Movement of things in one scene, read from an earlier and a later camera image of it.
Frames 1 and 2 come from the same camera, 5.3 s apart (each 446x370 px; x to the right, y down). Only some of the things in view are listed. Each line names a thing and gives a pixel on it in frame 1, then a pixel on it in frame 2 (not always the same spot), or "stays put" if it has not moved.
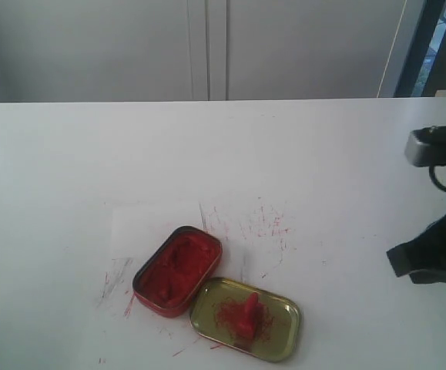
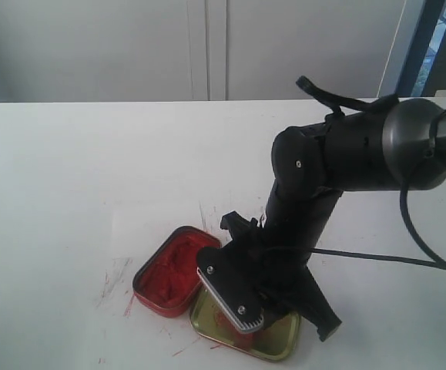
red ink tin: x=178 y=271 stays put
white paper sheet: x=138 y=231 stays put
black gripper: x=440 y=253 -> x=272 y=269
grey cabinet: x=150 y=50 stays put
